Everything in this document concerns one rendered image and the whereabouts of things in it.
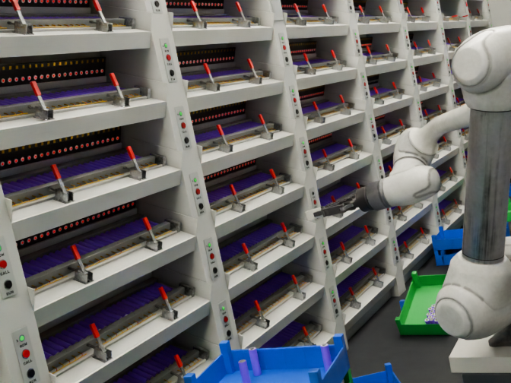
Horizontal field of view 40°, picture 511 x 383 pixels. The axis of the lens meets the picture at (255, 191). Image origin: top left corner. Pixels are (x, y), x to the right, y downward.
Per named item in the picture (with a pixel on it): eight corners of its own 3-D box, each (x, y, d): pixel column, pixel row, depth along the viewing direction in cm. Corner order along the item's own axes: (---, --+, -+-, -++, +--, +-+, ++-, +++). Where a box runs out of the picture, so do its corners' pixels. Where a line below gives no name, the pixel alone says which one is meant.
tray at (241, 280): (313, 247, 263) (316, 223, 260) (226, 303, 212) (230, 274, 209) (266, 232, 272) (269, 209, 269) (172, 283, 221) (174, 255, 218)
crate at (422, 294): (450, 335, 268) (445, 319, 264) (400, 335, 278) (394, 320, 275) (464, 283, 290) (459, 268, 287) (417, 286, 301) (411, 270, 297)
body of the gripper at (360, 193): (371, 212, 213) (344, 219, 217) (380, 205, 220) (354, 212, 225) (363, 189, 212) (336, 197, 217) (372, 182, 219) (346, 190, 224)
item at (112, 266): (195, 250, 202) (198, 204, 197) (33, 330, 151) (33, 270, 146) (139, 231, 211) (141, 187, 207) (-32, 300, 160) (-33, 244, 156)
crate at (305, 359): (350, 367, 156) (344, 332, 155) (325, 410, 137) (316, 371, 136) (229, 371, 168) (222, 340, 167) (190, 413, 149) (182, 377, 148)
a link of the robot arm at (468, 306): (525, 331, 181) (476, 363, 168) (471, 309, 193) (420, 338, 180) (553, 24, 157) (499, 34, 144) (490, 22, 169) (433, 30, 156)
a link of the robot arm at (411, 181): (395, 216, 212) (399, 186, 221) (444, 203, 203) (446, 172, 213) (379, 192, 206) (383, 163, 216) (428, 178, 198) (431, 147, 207)
